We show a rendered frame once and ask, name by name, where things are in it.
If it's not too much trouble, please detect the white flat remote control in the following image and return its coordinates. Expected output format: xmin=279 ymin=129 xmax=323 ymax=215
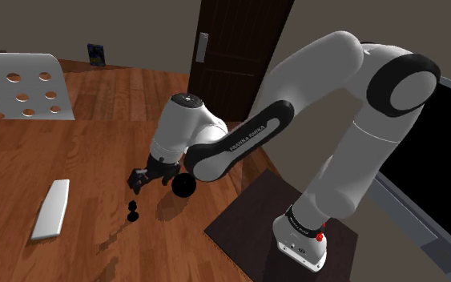
xmin=30 ymin=179 xmax=71 ymax=241

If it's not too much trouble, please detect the black round ball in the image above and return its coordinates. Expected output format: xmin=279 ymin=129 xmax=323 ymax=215
xmin=171 ymin=172 xmax=198 ymax=199

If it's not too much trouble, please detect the dark brown door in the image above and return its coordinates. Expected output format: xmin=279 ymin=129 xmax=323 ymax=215
xmin=187 ymin=0 xmax=296 ymax=123

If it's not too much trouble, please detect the dark robot stand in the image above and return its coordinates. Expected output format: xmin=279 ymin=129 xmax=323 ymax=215
xmin=203 ymin=168 xmax=359 ymax=282

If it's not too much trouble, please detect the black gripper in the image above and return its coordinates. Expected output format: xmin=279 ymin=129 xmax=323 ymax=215
xmin=127 ymin=153 xmax=182 ymax=195

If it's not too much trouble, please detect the white chair with round holes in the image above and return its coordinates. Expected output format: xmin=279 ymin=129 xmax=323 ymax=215
xmin=0 ymin=52 xmax=76 ymax=121

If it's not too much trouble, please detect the small black figure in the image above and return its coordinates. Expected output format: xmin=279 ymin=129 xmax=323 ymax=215
xmin=126 ymin=199 xmax=140 ymax=224

